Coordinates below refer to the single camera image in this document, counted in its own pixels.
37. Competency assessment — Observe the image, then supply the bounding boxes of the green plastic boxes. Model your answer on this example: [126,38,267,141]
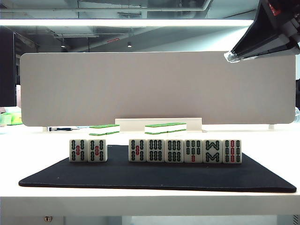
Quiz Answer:
[0,112,22,127]

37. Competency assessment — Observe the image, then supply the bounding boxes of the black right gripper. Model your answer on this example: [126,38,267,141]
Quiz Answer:
[224,0,300,64]

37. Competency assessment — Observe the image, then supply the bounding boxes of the black monitor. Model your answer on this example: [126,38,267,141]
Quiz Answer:
[0,30,17,108]

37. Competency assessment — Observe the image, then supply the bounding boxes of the seven bamboo mahjong tile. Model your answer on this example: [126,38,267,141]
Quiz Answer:
[183,139,203,164]

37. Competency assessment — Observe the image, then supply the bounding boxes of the nine bamboo mahjong tile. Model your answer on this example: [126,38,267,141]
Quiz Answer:
[222,139,242,164]

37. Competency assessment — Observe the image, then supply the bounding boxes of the five bamboo mahjong tile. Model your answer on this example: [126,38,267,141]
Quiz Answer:
[87,139,109,163]
[128,139,148,163]
[69,139,89,163]

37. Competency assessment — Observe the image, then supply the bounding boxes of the long white ceiling light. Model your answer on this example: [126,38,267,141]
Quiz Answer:
[0,19,255,27]

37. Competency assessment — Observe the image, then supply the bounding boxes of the grey desk divider panel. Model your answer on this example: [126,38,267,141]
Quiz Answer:
[19,51,296,128]

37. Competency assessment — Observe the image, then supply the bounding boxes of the eight bamboo mahjong tile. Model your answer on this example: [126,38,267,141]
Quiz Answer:
[202,139,223,164]

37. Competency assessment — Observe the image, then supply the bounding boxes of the six bamboo mahjong tile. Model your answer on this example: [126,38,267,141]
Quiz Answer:
[146,139,165,163]
[165,139,184,164]

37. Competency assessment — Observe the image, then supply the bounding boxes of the white divider stand base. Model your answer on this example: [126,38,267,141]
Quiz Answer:
[114,117,203,132]

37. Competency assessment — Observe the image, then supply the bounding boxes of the black desk mat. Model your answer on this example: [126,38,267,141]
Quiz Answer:
[18,144,297,194]

